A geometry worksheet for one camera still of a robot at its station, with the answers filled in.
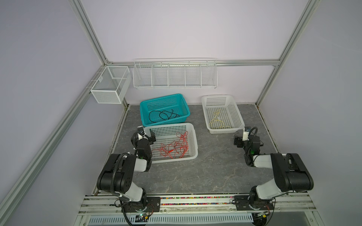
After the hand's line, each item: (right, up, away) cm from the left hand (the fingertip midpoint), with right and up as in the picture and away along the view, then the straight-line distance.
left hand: (144, 132), depth 90 cm
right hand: (+66, -3, +4) cm, 66 cm away
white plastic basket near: (+14, -2, +9) cm, 17 cm away
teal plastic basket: (+13, +16, +28) cm, 35 cm away
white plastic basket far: (+57, +12, +24) cm, 63 cm away
